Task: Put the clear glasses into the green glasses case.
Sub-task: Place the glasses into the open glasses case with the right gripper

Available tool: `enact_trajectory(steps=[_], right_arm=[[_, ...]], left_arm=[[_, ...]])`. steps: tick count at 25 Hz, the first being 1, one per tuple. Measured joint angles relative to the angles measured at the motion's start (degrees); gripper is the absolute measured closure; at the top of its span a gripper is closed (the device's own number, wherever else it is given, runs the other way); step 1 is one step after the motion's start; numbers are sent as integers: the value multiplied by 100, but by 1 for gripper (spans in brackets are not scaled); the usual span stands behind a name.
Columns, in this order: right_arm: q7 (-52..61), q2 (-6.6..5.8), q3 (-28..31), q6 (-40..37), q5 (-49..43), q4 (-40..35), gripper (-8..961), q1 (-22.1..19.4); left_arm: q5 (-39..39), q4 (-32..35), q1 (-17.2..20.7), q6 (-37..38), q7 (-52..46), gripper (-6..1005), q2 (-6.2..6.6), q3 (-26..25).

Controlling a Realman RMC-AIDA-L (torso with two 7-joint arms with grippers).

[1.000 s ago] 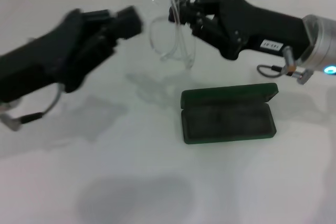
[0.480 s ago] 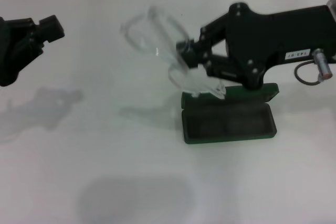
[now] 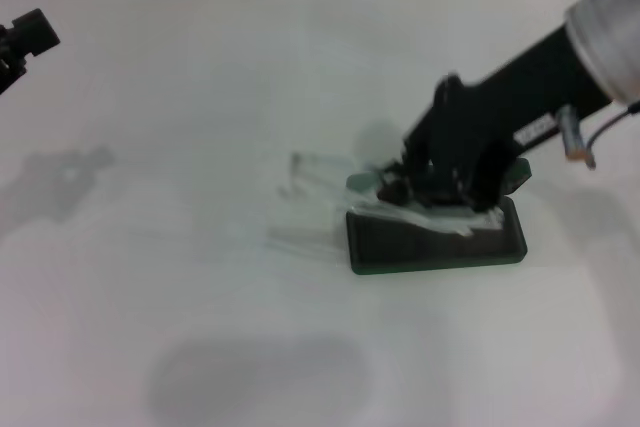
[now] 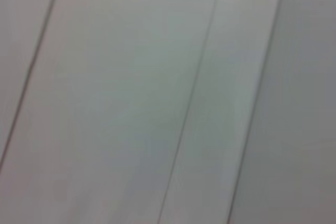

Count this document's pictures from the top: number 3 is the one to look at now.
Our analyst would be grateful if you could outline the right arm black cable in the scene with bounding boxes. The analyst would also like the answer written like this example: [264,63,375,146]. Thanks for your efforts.
[581,100,640,169]

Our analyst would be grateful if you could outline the green glasses case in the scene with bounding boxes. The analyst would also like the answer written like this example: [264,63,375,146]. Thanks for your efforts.
[345,156,532,277]

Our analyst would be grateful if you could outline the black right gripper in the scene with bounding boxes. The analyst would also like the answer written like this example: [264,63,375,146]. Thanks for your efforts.
[376,21,615,214]

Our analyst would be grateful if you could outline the clear white glasses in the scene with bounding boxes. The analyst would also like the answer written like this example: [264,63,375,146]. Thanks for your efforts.
[268,148,507,259]

